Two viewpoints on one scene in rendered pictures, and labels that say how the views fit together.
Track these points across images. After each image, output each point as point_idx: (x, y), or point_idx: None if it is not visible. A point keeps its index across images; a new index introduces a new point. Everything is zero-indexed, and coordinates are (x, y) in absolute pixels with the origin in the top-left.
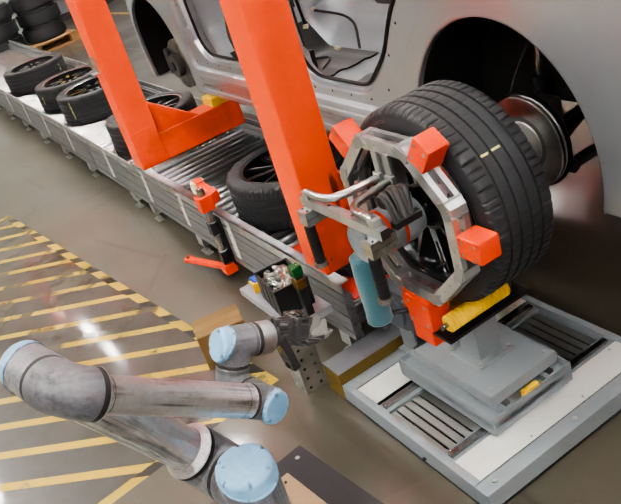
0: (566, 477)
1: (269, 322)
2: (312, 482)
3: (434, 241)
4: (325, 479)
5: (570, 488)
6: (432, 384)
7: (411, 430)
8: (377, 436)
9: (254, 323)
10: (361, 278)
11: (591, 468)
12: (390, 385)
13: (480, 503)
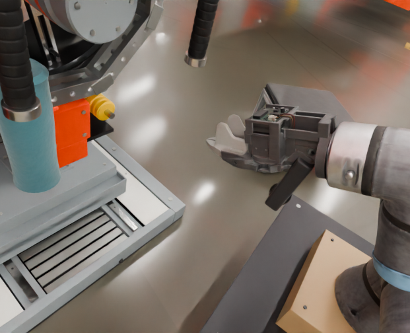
0: (151, 173)
1: (346, 122)
2: (255, 304)
3: (35, 17)
4: (249, 289)
5: (161, 173)
6: (46, 226)
7: (94, 262)
8: (61, 322)
9: (381, 128)
10: (48, 108)
11: (145, 161)
12: None
13: (175, 221)
